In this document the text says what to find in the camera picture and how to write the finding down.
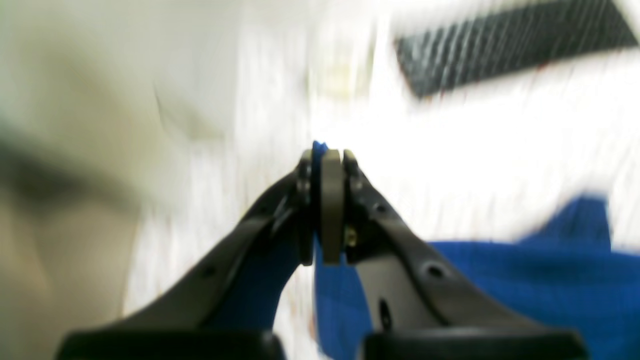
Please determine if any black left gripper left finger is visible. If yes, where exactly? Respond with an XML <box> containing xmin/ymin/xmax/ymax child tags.
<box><xmin>56</xmin><ymin>149</ymin><xmax>314</xmax><ymax>360</ymax></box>

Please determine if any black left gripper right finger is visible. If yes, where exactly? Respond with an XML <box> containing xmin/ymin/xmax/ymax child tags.
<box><xmin>320</xmin><ymin>149</ymin><xmax>588</xmax><ymax>360</ymax></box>

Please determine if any dark blue t-shirt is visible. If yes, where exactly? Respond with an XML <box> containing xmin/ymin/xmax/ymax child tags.
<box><xmin>205</xmin><ymin>140</ymin><xmax>640</xmax><ymax>360</ymax></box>

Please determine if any terrazzo patterned tablecloth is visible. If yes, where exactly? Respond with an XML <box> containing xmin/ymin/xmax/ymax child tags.
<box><xmin>122</xmin><ymin>0</ymin><xmax>639</xmax><ymax>315</ymax></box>

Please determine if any black keyboard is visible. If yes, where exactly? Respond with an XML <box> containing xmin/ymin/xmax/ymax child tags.
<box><xmin>393</xmin><ymin>0</ymin><xmax>639</xmax><ymax>100</ymax></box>

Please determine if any glass jar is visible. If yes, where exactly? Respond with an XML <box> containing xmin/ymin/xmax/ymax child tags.
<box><xmin>307</xmin><ymin>14</ymin><xmax>377</xmax><ymax>101</ymax></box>

